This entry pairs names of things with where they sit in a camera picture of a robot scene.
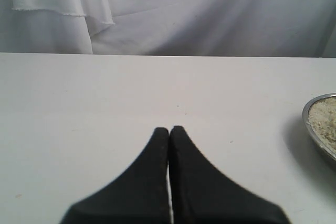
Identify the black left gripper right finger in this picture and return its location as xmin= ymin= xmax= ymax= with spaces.
xmin=169 ymin=126 xmax=290 ymax=223

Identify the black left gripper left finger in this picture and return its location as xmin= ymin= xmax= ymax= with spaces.
xmin=61 ymin=127 xmax=171 ymax=223

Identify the round metal rice tray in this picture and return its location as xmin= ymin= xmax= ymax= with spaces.
xmin=302 ymin=93 xmax=335 ymax=167

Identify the white backdrop cloth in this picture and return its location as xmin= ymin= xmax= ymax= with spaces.
xmin=1 ymin=0 xmax=335 ymax=57

